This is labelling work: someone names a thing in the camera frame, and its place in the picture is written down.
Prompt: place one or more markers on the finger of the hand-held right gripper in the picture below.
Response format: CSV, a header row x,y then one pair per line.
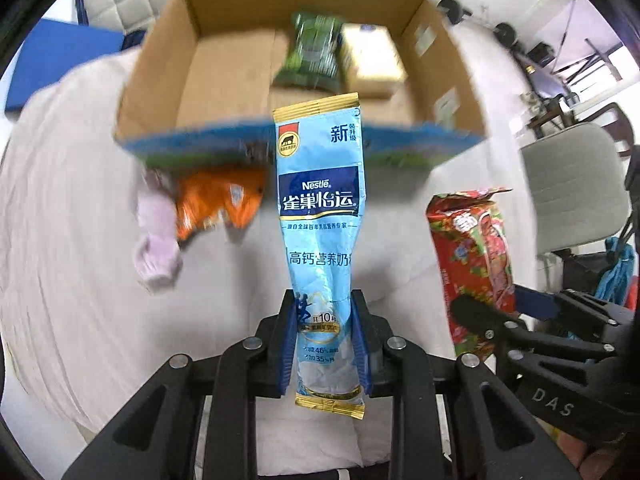
x,y
535,302
475,315

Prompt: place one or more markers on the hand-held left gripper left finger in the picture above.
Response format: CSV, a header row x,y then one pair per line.
x,y
286,345

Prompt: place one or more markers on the grey chair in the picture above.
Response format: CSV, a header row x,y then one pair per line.
x,y
570,185

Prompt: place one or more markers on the blue milk powder sachet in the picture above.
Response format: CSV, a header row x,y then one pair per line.
x,y
320,220

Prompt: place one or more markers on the white bed sheet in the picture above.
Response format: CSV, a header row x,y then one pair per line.
x,y
75,210

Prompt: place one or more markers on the yellow snack packet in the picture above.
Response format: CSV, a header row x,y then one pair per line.
x,y
372,57

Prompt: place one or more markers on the blue board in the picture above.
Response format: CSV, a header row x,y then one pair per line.
x,y
55,60

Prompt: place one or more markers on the pink sock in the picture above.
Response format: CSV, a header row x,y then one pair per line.
x,y
156,240

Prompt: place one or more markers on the orange snack packet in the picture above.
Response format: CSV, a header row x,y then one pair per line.
x,y
215,200

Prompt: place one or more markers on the black chair caster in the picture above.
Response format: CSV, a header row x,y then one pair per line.
x,y
506,34
454,9

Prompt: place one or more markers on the red snack packet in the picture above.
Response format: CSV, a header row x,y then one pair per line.
x,y
475,250

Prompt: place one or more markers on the blue bag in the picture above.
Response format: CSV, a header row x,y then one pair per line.
x,y
617,270

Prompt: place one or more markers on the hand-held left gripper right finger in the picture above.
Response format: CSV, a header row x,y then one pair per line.
x,y
363,350

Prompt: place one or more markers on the cardboard box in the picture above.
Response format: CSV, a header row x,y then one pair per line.
x,y
235,85

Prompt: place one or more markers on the green snack packet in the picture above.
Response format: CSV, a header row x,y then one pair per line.
x,y
310,47

